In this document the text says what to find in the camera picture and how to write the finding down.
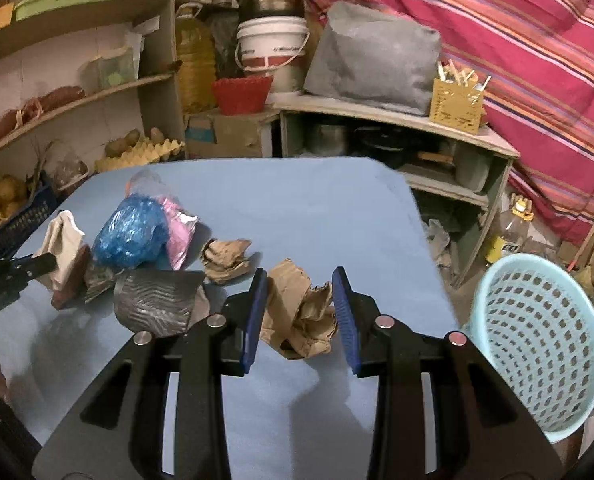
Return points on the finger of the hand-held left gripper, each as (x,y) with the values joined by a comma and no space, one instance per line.
(34,265)

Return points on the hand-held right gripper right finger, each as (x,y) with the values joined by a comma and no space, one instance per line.
(344,320)

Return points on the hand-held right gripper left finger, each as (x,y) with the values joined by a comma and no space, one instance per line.
(257,320)

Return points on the beige printed snack packet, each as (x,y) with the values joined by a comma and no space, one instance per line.
(64,252)

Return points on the large brown paper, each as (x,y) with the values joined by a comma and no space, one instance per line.
(297,305)

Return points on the blue plastic bag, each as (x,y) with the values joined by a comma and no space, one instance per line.
(127,232)

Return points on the light blue plastic basket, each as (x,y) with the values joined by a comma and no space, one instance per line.
(477,332)

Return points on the dark blue plastic crate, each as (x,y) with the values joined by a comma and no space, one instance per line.
(22,222)

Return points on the dark crumpled wrapper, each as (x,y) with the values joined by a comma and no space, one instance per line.
(99,280)

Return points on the small crumpled brown paper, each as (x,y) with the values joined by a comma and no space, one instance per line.
(224,260)

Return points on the heap of yellow potatoes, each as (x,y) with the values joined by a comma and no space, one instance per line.
(4,195)

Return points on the clear plastic bag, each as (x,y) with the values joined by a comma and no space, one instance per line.
(67,167)

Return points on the grey ridged wrapper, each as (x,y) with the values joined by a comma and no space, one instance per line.
(152,302)

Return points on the pink foil packet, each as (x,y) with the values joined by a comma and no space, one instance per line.
(179,232)

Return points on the blue tablecloth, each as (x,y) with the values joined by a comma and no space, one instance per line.
(302,210)

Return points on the crumpled clear plastic bags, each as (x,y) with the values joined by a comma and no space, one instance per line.
(439,242)

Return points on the clear plastic wrap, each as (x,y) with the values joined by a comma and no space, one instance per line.
(144,182)

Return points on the brown potato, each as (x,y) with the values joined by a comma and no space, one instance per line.
(157,135)
(133,136)
(117,146)

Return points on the yellow egg tray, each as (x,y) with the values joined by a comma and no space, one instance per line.
(137,159)

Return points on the red mesh sack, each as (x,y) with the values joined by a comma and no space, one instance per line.
(52,100)

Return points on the black pan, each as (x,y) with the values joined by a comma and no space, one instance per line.
(384,145)

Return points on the small metal pot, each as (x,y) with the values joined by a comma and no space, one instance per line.
(327,140)

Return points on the plastic oil bottle yellow label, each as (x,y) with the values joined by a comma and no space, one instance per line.
(509,235)

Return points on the brown cardboard box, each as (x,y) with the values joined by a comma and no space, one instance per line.
(232,135)

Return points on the grey pan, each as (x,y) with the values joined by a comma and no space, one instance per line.
(472,172)

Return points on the clear plastic container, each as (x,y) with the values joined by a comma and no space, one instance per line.
(112,72)

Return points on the low wooden cabinet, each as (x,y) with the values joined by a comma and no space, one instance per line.
(357,110)

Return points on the red scalloped plastic basket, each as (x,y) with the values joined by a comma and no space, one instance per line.
(239,95)

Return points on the yellow perforated utensil holder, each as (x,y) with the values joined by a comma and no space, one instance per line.
(454,107)

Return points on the yellow oil jug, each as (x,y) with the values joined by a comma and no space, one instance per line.
(194,60)

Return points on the grey fabric bag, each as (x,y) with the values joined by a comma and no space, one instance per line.
(372,60)

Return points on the green plastic tray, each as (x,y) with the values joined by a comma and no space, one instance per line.
(62,2)

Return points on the bundle of pale utensils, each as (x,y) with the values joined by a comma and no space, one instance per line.
(459,77)

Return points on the white plastic bucket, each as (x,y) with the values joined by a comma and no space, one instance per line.
(272,45)

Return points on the red striped blanket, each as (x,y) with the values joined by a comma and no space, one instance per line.
(502,35)

